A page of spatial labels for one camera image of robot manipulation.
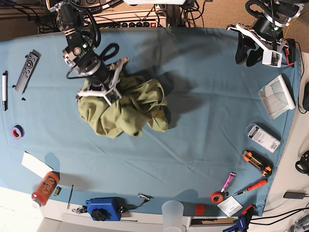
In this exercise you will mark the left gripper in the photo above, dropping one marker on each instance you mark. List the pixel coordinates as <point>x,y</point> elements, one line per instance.
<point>251,46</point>

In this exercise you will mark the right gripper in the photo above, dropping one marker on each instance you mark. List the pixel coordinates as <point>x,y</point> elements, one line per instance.
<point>102,87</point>

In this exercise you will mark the olive green t-shirt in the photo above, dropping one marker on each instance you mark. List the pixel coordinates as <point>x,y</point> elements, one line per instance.
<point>142,103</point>

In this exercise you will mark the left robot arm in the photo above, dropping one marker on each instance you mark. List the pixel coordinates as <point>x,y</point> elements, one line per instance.
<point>272,16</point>

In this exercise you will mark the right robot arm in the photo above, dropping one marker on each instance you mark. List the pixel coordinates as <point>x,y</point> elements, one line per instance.
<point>83,37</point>

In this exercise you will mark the black orange tool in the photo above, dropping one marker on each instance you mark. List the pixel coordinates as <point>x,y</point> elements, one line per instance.
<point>290,52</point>

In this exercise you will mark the leaf pattern notebook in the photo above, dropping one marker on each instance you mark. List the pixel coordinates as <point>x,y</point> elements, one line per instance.
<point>276,97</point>

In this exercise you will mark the blue table cloth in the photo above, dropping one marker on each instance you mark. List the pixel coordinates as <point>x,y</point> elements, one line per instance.
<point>211,101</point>

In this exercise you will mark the grey remote control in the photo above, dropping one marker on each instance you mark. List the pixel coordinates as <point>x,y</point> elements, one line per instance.
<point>30,64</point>

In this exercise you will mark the clear plastic screw box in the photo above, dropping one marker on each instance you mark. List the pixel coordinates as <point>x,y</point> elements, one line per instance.
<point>262,137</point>

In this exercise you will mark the white power strip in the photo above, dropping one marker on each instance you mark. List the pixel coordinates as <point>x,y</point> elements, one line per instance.
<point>131,19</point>

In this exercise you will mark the purple tape roll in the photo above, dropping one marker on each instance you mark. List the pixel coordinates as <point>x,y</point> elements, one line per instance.
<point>17,132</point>

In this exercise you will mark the white paper card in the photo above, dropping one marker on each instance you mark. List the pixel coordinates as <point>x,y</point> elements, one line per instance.
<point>35,165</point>

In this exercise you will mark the white marker pen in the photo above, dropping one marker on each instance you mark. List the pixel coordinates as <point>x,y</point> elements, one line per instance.
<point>4,90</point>

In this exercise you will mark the small yellow black battery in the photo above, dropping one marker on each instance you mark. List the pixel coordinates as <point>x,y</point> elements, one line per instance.
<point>57,191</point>

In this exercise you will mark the orange black utility knife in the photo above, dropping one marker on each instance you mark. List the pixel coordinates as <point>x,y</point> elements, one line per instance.
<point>260,163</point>

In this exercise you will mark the silver carabiner clip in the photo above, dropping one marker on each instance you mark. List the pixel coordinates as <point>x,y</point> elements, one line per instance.
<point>145,196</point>

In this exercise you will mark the blue plastic box device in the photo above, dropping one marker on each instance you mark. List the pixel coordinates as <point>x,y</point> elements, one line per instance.
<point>105,209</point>

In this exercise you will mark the black tweezers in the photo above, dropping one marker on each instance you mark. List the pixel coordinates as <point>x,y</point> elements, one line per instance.
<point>70,196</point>

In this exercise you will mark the pink glue tube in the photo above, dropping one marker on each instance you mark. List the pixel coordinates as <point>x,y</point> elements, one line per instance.
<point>231,176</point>

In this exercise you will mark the translucent plastic cup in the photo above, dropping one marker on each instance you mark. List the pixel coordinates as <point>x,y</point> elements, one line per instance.
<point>172,213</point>

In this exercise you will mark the red plastic block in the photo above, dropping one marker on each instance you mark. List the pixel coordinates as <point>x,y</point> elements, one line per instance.
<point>199,209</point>

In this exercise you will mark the red tape roll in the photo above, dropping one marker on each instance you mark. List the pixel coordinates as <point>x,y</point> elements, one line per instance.
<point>217,197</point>

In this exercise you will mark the white square packet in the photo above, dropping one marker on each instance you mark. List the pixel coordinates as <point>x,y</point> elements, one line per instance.
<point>230,206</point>

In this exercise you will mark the blue black clamp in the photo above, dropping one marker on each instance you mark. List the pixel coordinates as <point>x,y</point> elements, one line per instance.
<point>242,223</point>

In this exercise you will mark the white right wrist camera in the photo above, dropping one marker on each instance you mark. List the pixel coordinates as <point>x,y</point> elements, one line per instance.
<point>113,96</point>

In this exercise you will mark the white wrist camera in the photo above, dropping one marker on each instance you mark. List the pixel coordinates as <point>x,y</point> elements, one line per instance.
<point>113,96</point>
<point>272,58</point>

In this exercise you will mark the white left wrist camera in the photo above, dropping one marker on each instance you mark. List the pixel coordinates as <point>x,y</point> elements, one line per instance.
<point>272,58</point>

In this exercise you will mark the orange handle screwdriver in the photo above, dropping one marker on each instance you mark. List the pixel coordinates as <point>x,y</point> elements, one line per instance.
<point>254,186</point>

